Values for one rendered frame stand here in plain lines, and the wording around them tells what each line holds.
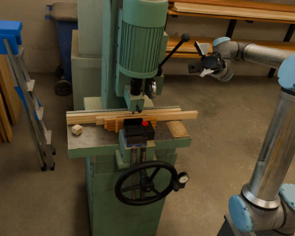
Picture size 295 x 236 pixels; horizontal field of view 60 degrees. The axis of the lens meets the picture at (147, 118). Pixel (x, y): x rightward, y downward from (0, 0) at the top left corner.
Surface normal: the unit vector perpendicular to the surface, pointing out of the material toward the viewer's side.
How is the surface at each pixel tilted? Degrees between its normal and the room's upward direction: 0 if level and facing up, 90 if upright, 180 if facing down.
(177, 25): 90
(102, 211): 90
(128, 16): 90
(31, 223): 0
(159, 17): 90
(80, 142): 0
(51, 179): 0
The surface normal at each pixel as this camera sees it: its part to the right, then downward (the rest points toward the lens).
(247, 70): 0.21, 0.60
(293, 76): -0.95, -0.11
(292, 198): 0.23, -0.79
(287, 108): -0.75, 0.21
